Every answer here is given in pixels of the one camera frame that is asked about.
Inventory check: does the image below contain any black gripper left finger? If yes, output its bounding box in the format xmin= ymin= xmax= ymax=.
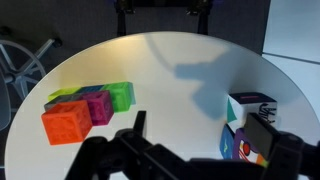
xmin=133 ymin=111 xmax=147 ymax=137

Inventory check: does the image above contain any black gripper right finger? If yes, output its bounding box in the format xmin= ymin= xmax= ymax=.
xmin=244 ymin=113 xmax=280 ymax=166

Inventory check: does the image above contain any orange plush number block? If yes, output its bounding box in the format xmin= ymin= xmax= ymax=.
xmin=227 ymin=92 xmax=277 ymax=132

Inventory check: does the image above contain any green rubber embossed block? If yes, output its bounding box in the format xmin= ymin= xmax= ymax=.
xmin=101 ymin=82 xmax=132 ymax=113

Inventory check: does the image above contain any blue purple plush block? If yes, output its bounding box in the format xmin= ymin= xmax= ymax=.
xmin=219 ymin=124 xmax=234 ymax=159

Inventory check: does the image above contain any magenta rubber embossed block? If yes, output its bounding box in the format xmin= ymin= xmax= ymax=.
xmin=81 ymin=90 xmax=114 ymax=126

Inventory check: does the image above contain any blue rubber embossed block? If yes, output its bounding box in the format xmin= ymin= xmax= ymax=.
xmin=76 ymin=85 xmax=104 ymax=94

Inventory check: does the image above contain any grey rubber embossed block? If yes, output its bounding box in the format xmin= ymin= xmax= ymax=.
xmin=44 ymin=94 xmax=81 ymax=111

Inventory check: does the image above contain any orange rubber embossed block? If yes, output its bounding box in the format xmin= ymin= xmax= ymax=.
xmin=41 ymin=100 xmax=92 ymax=145

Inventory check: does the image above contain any yellow-green rubber embossed block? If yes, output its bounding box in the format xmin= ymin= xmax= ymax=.
xmin=48 ymin=87 xmax=80 ymax=101

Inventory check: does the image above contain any grey office chair base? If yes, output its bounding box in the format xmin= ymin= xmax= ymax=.
xmin=0 ymin=26 xmax=62 ymax=130

